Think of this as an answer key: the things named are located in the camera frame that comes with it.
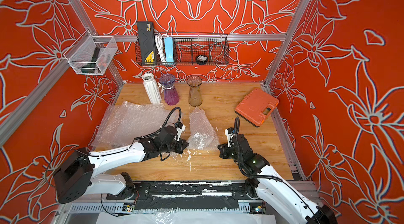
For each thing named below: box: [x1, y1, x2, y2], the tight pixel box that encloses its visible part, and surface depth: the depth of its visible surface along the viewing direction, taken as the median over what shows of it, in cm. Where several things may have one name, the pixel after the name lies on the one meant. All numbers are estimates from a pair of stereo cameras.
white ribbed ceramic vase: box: [141, 73, 162, 104], surface depth 97 cm
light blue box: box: [164, 36, 175, 63], surface depth 92 cm
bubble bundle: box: [186, 106, 220, 151], surface depth 84 cm
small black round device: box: [195, 54, 209, 63], surface depth 97 cm
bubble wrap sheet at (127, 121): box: [91, 100, 184, 149], surface depth 97 cm
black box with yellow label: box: [136, 21, 157, 63], surface depth 89 cm
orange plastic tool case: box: [234, 88, 280, 128], surface depth 101 cm
